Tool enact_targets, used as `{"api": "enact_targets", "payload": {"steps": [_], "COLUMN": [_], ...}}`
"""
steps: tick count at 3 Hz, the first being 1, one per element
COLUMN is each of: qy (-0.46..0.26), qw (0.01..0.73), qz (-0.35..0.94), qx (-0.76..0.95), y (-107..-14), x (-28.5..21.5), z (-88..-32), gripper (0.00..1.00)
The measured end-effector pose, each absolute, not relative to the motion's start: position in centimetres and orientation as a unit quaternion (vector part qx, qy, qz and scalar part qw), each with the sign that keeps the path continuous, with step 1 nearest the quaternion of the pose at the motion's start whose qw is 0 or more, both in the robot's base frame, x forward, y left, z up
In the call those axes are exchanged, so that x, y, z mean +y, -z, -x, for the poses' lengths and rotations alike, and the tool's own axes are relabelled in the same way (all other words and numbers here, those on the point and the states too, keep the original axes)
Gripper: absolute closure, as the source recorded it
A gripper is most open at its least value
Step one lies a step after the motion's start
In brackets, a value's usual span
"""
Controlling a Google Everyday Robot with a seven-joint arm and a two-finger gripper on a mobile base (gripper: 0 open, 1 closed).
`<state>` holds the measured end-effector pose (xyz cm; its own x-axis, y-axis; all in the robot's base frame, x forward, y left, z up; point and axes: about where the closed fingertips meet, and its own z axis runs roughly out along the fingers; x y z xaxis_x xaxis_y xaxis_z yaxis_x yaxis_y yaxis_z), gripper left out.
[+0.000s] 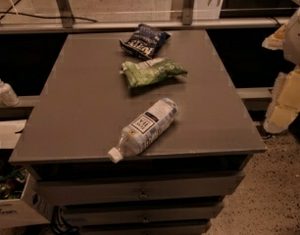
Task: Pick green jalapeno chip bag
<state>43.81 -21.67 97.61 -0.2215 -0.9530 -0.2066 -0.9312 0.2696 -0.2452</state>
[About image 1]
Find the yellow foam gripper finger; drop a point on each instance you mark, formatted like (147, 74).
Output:
(285, 105)
(275, 40)

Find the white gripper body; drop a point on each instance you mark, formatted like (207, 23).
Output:
(297, 40)

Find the green jalapeno chip bag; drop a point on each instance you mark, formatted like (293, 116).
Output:
(150, 71)

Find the dark blue chip bag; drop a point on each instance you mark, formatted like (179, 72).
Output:
(145, 41)

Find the clear plastic water bottle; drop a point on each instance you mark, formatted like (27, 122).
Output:
(144, 130)

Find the grey drawer cabinet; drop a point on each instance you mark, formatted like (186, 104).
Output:
(178, 184)

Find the white pump dispenser bottle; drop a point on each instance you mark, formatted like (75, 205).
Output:
(8, 95)

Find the cardboard box with items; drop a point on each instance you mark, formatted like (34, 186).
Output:
(20, 205)

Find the metal frame rail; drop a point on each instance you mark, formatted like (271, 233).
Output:
(74, 16)

